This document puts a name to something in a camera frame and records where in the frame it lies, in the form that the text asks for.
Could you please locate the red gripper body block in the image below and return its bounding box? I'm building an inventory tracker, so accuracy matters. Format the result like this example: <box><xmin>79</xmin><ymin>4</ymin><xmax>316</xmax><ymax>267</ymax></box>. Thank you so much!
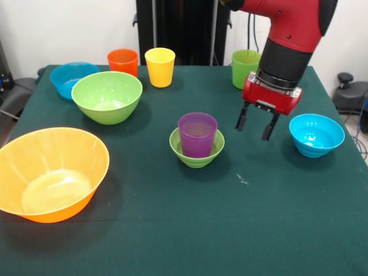
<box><xmin>241</xmin><ymin>71</ymin><xmax>304</xmax><ymax>117</ymax></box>

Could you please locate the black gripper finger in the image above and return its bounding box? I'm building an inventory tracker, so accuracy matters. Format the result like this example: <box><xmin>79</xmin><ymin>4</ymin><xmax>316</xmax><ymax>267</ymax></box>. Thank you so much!
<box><xmin>261</xmin><ymin>111</ymin><xmax>281</xmax><ymax>142</ymax></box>
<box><xmin>235</xmin><ymin>101</ymin><xmax>251</xmax><ymax>133</ymax></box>

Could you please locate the small cyan bowl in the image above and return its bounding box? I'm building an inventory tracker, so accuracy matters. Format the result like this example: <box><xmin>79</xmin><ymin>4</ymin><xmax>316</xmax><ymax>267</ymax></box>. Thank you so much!
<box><xmin>289</xmin><ymin>113</ymin><xmax>346</xmax><ymax>158</ymax></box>

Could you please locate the purple cup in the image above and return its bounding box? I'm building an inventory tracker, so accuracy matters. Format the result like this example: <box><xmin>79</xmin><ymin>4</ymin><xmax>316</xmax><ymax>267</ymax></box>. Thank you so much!
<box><xmin>177</xmin><ymin>112</ymin><xmax>219</xmax><ymax>159</ymax></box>

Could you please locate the small green bowl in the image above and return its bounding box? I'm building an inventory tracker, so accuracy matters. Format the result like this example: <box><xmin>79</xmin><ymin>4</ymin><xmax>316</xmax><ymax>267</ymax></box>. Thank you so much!
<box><xmin>169</xmin><ymin>127</ymin><xmax>225</xmax><ymax>168</ymax></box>

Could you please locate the large green bowl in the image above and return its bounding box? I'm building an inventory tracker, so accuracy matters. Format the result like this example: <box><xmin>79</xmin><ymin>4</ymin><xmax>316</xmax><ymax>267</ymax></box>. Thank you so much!
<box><xmin>71</xmin><ymin>71</ymin><xmax>144</xmax><ymax>125</ymax></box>

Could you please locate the green cup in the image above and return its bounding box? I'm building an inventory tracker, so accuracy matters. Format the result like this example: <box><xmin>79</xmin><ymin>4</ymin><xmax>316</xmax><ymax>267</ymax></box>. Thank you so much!
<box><xmin>232</xmin><ymin>49</ymin><xmax>262</xmax><ymax>90</ymax></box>

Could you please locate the grey base with black knob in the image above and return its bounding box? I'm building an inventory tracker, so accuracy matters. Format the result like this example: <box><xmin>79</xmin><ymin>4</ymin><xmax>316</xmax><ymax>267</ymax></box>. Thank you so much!
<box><xmin>333</xmin><ymin>72</ymin><xmax>368</xmax><ymax>116</ymax></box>

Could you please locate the yellow cup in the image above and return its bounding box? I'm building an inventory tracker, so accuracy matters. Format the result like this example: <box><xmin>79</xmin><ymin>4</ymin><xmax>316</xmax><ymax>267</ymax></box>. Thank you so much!
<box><xmin>144</xmin><ymin>47</ymin><xmax>176</xmax><ymax>88</ymax></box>

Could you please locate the dark green tablecloth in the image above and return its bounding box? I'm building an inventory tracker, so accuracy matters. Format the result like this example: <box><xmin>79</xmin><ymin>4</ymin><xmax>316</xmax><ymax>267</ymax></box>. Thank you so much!
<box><xmin>0</xmin><ymin>64</ymin><xmax>368</xmax><ymax>276</ymax></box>

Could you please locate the red-orange cup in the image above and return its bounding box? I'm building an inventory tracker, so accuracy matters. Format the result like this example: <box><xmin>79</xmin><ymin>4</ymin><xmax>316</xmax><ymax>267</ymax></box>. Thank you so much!
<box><xmin>107</xmin><ymin>48</ymin><xmax>139</xmax><ymax>78</ymax></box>

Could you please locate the large blue bowl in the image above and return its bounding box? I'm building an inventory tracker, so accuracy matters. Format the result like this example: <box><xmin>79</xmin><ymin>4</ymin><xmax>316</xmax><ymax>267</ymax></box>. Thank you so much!
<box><xmin>49</xmin><ymin>62</ymin><xmax>101</xmax><ymax>101</ymax></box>

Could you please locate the large orange bowl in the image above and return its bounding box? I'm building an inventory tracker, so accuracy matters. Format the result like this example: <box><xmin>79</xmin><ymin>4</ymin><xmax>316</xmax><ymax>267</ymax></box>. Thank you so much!
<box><xmin>0</xmin><ymin>127</ymin><xmax>110</xmax><ymax>224</ymax></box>

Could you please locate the grey floor base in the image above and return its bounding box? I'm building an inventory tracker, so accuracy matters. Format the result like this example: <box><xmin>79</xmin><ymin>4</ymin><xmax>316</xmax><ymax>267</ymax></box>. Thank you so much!
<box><xmin>0</xmin><ymin>77</ymin><xmax>36</xmax><ymax>119</ymax></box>

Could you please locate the black equipment box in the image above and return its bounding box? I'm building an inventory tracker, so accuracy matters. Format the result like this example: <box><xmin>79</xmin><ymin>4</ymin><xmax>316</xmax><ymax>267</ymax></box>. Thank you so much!
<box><xmin>0</xmin><ymin>40</ymin><xmax>15</xmax><ymax>90</ymax></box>

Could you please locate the black hanging cable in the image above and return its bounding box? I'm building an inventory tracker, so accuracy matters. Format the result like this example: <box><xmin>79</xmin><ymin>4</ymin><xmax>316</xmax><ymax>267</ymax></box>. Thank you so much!
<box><xmin>248</xmin><ymin>13</ymin><xmax>259</xmax><ymax>51</ymax></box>

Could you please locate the blue cable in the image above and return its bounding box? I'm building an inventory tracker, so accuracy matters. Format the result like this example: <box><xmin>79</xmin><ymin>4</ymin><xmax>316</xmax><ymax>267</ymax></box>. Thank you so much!
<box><xmin>358</xmin><ymin>97</ymin><xmax>368</xmax><ymax>162</ymax></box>

